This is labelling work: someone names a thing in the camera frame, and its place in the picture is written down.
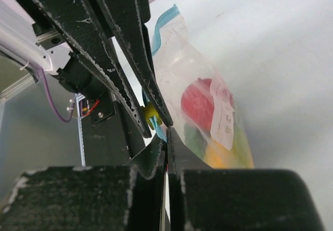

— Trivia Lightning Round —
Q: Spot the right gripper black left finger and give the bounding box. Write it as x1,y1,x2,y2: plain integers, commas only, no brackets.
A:
1,137,165,230

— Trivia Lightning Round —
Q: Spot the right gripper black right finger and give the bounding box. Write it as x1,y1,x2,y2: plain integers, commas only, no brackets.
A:
167,127,324,230

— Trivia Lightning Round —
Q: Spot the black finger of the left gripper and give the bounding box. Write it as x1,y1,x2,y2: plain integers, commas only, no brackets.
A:
32,0,151,138
97,0,173,126

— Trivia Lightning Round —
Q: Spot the clear zip top bag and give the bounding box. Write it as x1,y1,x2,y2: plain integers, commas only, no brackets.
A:
151,6,253,169

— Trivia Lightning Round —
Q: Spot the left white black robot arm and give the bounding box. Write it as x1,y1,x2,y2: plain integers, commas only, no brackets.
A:
1,0,173,138

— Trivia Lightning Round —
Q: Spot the yellow fake fruit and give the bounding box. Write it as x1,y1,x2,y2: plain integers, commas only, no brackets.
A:
204,138,254,169

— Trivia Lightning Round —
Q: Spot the green fake vegetable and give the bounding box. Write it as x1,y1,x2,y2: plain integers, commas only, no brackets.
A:
184,123,207,160

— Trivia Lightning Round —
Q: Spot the red fake tomato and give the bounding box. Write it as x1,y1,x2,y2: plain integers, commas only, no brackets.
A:
181,78,235,133

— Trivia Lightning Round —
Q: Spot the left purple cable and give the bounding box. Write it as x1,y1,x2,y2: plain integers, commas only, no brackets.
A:
39,67,76,123

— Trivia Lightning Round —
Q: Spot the white slotted cable duct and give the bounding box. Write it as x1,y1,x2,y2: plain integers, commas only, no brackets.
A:
76,94,86,166

